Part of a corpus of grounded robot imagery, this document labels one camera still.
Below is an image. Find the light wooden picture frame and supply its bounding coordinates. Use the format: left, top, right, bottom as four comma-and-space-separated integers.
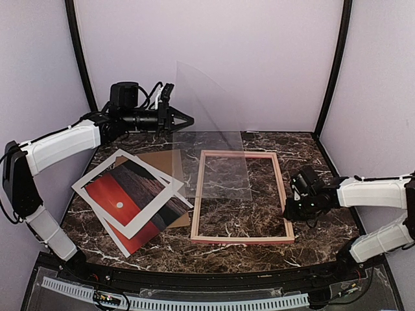
190, 150, 295, 245

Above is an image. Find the small circuit board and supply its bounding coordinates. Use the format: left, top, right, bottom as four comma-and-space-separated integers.
93, 291, 121, 305

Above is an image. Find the black corner post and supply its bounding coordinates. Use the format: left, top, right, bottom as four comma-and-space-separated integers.
64, 0, 98, 112
313, 0, 353, 139

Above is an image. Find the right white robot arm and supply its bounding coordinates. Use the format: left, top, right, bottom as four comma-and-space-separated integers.
283, 166, 414, 281

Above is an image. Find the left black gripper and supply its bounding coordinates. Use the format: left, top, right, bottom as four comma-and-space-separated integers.
123, 102, 195, 137

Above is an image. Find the left black corner post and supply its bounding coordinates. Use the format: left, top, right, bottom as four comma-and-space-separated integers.
64, 0, 98, 112

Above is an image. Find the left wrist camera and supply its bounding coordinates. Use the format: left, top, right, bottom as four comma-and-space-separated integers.
154, 83, 174, 109

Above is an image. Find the grey slotted cable duct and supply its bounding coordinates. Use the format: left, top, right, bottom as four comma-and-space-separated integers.
41, 277, 310, 310

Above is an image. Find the clear acrylic sheet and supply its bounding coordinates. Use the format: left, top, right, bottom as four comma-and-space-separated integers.
172, 62, 252, 201

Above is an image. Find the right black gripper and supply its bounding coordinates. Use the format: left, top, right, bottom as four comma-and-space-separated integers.
283, 193, 319, 221

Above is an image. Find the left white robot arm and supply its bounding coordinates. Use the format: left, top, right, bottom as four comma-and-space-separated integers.
1, 82, 195, 282

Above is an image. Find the white photo mat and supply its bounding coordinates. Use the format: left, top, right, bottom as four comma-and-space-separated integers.
73, 150, 193, 238

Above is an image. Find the brown cardboard backing board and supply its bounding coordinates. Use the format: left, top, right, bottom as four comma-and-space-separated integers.
110, 151, 190, 233

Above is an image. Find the black front rail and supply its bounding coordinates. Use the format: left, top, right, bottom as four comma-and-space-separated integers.
19, 249, 406, 311

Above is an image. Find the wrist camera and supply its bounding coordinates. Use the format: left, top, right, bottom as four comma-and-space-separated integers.
290, 170, 310, 200
154, 83, 174, 109

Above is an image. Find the right black corner post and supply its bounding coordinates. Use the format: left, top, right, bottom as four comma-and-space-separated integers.
313, 0, 353, 139

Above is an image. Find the red sunset photo print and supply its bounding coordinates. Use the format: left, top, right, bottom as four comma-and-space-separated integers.
85, 160, 190, 257

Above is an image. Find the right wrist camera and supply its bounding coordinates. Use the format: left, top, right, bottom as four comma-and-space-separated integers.
290, 170, 310, 200

